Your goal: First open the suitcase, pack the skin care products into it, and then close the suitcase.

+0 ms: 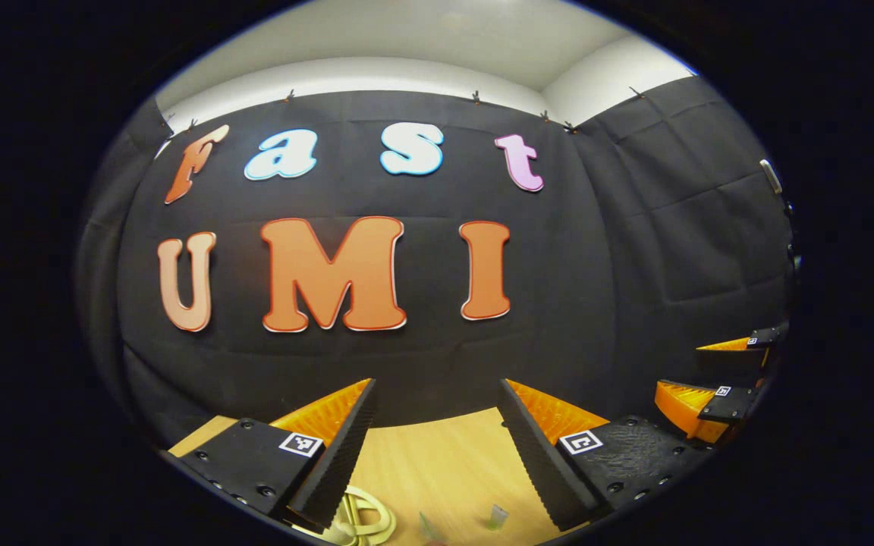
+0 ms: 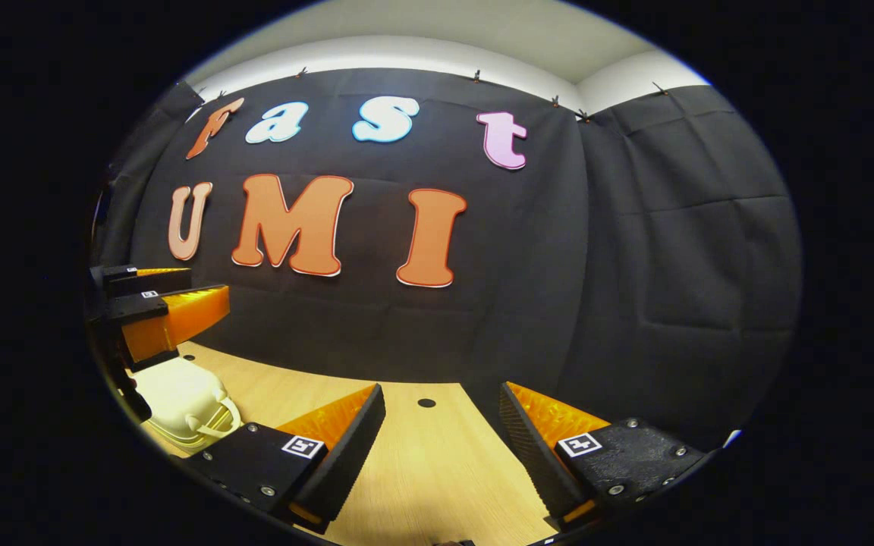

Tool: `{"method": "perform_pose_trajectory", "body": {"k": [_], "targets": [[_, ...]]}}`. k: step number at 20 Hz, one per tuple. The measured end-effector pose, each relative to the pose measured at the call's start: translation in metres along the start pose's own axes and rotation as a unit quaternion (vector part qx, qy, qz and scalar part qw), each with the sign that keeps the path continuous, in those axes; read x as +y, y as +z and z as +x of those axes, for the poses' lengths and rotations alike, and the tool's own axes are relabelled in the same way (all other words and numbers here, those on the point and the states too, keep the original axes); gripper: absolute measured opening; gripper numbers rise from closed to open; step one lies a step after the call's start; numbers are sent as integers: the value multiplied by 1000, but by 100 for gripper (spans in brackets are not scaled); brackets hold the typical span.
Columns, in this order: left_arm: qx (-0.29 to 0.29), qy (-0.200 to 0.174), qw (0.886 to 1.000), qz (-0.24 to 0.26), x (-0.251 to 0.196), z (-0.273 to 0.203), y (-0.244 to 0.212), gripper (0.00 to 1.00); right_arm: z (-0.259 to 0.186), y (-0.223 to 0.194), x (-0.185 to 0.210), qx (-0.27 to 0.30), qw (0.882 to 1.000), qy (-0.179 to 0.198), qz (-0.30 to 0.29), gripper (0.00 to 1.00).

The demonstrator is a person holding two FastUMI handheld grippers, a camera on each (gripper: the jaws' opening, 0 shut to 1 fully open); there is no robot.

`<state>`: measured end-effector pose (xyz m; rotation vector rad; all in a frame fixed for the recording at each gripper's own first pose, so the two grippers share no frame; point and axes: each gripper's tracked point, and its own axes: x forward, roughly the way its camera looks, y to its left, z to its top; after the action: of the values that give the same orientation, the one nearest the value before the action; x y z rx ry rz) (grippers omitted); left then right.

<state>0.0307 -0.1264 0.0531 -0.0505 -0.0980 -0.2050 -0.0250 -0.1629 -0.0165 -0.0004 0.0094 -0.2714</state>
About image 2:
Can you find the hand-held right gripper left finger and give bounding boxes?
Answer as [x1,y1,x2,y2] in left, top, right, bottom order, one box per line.
[200,383,388,535]

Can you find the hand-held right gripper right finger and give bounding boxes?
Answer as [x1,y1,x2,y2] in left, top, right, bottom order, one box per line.
[498,381,709,532]

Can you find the cream suitcase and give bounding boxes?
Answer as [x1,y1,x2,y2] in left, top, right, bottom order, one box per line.
[130,355,245,457]

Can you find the black backdrop cloth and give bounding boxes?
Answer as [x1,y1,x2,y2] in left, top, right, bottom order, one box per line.
[92,67,803,448]

